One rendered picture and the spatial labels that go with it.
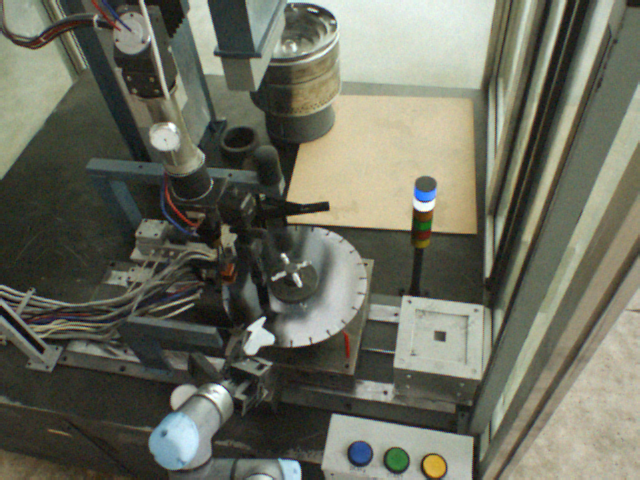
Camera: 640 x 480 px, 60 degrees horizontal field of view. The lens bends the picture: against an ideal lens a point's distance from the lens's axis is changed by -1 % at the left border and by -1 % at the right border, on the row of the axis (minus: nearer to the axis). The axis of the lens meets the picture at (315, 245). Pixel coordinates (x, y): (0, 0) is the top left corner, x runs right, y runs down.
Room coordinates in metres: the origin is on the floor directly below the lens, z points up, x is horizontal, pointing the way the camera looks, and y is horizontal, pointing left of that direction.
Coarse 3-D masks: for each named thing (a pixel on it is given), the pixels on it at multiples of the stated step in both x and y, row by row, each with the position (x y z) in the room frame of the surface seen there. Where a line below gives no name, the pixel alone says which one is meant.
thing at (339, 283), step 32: (288, 256) 0.79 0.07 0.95; (320, 256) 0.78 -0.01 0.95; (352, 256) 0.77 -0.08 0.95; (224, 288) 0.73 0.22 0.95; (256, 288) 0.71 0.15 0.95; (320, 288) 0.69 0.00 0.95; (352, 288) 0.68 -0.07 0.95; (256, 320) 0.63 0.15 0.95; (288, 320) 0.62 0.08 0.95; (320, 320) 0.61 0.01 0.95
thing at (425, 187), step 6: (420, 180) 0.78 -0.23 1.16; (426, 180) 0.78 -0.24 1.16; (432, 180) 0.77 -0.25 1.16; (414, 186) 0.77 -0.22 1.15; (420, 186) 0.76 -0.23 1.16; (426, 186) 0.76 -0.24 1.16; (432, 186) 0.76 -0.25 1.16; (414, 192) 0.77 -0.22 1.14; (420, 192) 0.75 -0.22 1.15; (426, 192) 0.75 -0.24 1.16; (432, 192) 0.75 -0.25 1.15; (420, 198) 0.75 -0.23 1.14; (426, 198) 0.75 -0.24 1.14; (432, 198) 0.75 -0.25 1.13
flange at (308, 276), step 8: (280, 264) 0.76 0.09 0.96; (272, 272) 0.75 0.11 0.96; (280, 272) 0.74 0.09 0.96; (304, 272) 0.73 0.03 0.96; (312, 272) 0.73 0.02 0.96; (280, 280) 0.72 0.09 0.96; (288, 280) 0.71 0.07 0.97; (304, 280) 0.71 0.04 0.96; (312, 280) 0.71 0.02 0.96; (272, 288) 0.70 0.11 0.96; (280, 288) 0.70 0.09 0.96; (288, 288) 0.69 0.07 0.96; (296, 288) 0.69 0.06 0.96; (304, 288) 0.69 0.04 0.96; (312, 288) 0.69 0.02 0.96; (280, 296) 0.68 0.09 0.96; (288, 296) 0.67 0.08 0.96; (296, 296) 0.67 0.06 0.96; (304, 296) 0.67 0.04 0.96
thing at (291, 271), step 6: (282, 258) 0.75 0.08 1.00; (288, 264) 0.73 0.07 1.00; (294, 264) 0.73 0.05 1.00; (300, 264) 0.73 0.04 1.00; (306, 264) 0.73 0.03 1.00; (288, 270) 0.71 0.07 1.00; (294, 270) 0.71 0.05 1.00; (276, 276) 0.70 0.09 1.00; (282, 276) 0.71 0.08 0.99; (288, 276) 0.71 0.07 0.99; (294, 276) 0.70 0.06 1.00; (300, 282) 0.68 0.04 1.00
